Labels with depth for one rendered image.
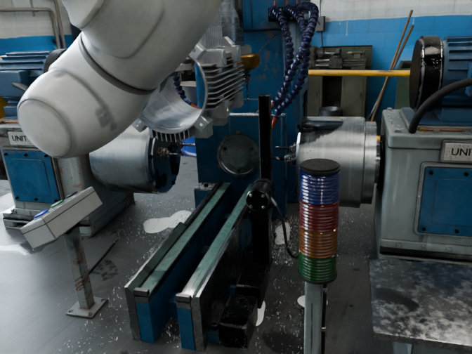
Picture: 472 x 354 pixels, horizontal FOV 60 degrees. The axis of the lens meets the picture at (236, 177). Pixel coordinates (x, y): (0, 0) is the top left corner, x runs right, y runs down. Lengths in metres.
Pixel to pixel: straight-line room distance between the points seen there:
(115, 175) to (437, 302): 0.89
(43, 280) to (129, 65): 0.87
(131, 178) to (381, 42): 5.21
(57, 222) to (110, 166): 0.40
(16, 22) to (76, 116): 7.29
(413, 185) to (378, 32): 5.14
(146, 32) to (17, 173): 1.07
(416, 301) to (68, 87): 0.69
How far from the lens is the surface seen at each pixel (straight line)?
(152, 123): 0.78
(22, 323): 1.10
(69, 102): 0.46
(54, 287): 1.19
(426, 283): 0.92
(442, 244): 1.15
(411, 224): 1.11
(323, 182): 0.59
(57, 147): 0.48
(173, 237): 1.04
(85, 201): 0.97
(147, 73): 0.46
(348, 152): 1.06
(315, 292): 0.70
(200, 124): 0.73
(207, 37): 0.81
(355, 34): 6.18
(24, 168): 1.42
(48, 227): 0.89
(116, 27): 0.42
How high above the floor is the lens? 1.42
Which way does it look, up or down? 21 degrees down
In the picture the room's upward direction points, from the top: 3 degrees counter-clockwise
